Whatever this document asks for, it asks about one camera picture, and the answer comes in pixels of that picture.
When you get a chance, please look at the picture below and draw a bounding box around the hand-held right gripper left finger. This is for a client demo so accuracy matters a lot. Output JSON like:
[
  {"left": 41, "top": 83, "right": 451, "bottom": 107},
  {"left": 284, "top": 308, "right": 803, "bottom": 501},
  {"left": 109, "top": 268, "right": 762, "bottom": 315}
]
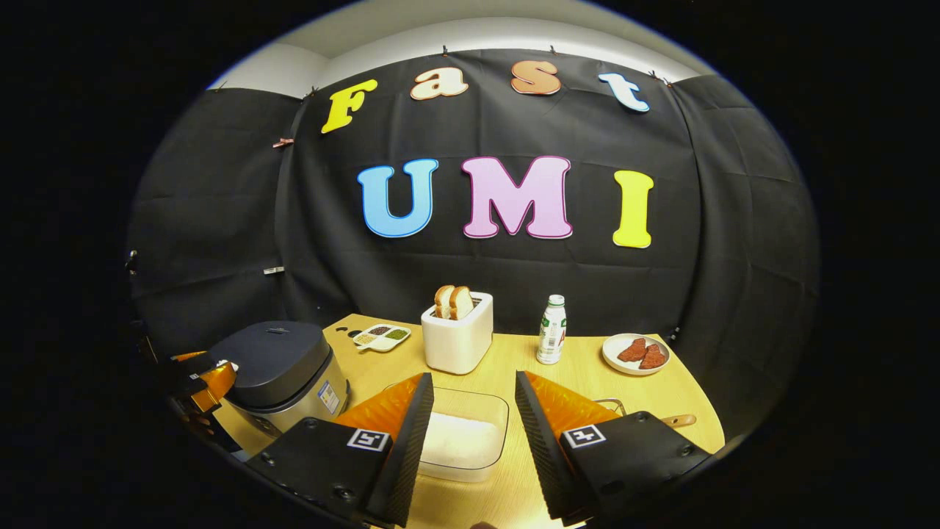
[{"left": 246, "top": 373, "right": 434, "bottom": 528}]

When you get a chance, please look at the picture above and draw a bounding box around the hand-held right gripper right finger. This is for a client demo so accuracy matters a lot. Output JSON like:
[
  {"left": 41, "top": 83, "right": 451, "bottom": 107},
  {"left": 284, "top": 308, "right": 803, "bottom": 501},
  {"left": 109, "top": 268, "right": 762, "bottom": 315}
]
[{"left": 514, "top": 370, "right": 713, "bottom": 526}]

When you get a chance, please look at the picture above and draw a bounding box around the white rice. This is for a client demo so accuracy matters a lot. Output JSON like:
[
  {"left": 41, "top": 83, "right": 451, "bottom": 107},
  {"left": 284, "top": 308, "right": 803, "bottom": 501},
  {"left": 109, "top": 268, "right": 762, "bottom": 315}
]
[{"left": 420, "top": 411, "right": 504, "bottom": 472}]

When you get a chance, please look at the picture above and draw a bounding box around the dark grey rice cooker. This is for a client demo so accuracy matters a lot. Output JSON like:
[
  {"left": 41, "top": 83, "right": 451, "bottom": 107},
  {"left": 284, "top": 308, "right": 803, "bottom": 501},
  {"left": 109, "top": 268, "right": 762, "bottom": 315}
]
[{"left": 208, "top": 320, "right": 350, "bottom": 438}]

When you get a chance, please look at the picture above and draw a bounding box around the clear glass container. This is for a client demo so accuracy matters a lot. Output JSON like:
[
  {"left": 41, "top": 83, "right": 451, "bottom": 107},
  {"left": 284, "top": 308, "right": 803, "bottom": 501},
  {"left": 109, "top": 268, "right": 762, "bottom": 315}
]
[{"left": 415, "top": 387, "right": 510, "bottom": 483}]

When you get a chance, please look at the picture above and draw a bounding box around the white round plate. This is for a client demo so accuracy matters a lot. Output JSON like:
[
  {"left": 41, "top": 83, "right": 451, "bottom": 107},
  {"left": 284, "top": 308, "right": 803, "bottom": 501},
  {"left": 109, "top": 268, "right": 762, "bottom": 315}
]
[{"left": 601, "top": 333, "right": 671, "bottom": 377}]

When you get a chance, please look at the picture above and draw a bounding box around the white divided grain dish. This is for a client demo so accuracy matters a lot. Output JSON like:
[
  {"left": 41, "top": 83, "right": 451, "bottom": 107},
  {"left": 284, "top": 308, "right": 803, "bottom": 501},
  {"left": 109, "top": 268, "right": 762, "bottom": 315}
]
[{"left": 352, "top": 323, "right": 412, "bottom": 353}]

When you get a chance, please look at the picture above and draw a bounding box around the white drink bottle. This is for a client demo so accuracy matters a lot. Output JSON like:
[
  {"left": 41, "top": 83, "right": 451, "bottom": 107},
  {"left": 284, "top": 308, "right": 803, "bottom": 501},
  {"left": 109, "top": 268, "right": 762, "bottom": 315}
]
[{"left": 535, "top": 295, "right": 568, "bottom": 366}]

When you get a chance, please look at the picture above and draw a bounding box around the white toaster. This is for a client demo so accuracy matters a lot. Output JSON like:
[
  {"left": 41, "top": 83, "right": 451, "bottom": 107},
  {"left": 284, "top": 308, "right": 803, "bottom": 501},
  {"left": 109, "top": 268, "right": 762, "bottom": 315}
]
[{"left": 421, "top": 292, "right": 494, "bottom": 375}]

